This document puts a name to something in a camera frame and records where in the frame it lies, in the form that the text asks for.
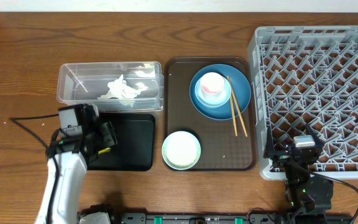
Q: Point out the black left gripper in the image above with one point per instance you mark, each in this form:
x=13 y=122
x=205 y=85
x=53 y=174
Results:
x=107 y=135

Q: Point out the brown serving tray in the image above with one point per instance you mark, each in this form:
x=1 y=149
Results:
x=220 y=149

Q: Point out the wooden chopstick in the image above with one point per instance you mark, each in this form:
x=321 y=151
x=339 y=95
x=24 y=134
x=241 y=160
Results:
x=233 y=115
x=237 y=108

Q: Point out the white napkin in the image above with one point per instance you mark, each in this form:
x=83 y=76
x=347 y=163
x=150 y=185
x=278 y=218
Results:
x=120 y=90

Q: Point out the white rice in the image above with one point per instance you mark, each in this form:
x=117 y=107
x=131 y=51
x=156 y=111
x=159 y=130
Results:
x=181 y=149

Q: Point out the grey dishwasher rack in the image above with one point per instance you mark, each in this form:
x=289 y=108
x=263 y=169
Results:
x=307 y=76

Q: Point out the dark blue plate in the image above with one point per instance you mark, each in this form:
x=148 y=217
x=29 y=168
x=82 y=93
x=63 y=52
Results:
x=241 y=88

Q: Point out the light blue bowl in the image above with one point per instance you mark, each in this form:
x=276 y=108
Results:
x=213 y=101

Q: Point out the clear plastic waste bin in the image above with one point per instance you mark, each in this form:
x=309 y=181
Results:
x=80 y=83

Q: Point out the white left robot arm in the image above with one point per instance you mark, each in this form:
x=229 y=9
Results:
x=68 y=155

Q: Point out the black food waste tray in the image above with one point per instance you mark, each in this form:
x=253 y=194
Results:
x=135 y=143

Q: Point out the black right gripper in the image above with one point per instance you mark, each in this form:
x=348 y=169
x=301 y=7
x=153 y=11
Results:
x=281 y=157

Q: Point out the mint green small bowl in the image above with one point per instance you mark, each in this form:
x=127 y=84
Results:
x=168 y=163

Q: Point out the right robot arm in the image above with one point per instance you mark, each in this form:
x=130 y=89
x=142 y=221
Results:
x=309 y=194

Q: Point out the green yellow snack wrapper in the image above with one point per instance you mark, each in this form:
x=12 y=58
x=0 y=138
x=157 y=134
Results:
x=104 y=150

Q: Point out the pink plastic cup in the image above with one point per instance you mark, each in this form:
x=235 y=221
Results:
x=212 y=83

